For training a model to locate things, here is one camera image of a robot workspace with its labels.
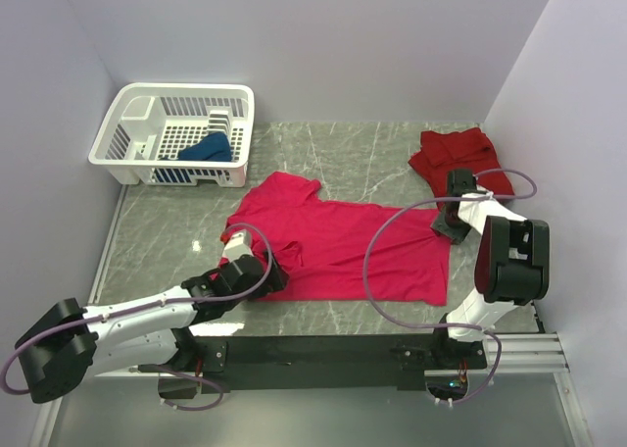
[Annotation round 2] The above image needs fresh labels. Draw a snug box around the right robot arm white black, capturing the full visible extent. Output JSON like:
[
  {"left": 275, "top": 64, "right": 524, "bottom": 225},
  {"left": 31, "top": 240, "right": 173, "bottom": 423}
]
[{"left": 429, "top": 169, "right": 550, "bottom": 368}]

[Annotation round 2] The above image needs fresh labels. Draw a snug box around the aluminium rail frame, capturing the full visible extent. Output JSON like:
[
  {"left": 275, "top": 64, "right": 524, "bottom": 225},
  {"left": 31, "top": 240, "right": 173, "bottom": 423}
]
[{"left": 28, "top": 186, "right": 589, "bottom": 447}]

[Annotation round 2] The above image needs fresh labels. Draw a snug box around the blue t shirt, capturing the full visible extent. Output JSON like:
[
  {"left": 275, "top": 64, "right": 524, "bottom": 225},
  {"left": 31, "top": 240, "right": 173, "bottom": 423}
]
[{"left": 154, "top": 131, "right": 232, "bottom": 183}]

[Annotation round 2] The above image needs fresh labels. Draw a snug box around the pink t shirt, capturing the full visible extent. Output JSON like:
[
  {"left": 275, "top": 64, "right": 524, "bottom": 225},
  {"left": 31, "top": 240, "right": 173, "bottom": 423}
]
[{"left": 226, "top": 172, "right": 450, "bottom": 306}]

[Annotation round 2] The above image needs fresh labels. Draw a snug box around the white plastic basket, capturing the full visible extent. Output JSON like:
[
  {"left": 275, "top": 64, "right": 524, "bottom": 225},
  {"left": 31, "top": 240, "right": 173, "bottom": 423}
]
[{"left": 88, "top": 82, "right": 255, "bottom": 187}]

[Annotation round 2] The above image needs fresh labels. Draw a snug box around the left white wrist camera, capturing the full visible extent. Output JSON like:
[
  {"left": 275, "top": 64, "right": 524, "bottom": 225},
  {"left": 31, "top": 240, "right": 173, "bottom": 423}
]
[{"left": 221, "top": 229, "right": 253, "bottom": 262}]

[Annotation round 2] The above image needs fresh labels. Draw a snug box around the black base beam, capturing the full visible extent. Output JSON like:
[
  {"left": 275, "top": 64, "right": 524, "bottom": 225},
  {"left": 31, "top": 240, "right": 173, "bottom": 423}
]
[{"left": 170, "top": 332, "right": 487, "bottom": 391}]

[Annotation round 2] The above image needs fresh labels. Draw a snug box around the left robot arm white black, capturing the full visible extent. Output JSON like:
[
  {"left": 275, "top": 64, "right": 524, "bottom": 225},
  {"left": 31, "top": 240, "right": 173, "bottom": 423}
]
[{"left": 15, "top": 255, "right": 289, "bottom": 404}]

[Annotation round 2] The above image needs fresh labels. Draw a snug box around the dark red folded t shirt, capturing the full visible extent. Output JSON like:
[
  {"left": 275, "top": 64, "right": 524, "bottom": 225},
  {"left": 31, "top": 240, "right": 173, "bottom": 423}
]
[{"left": 408, "top": 127, "right": 501, "bottom": 197}]

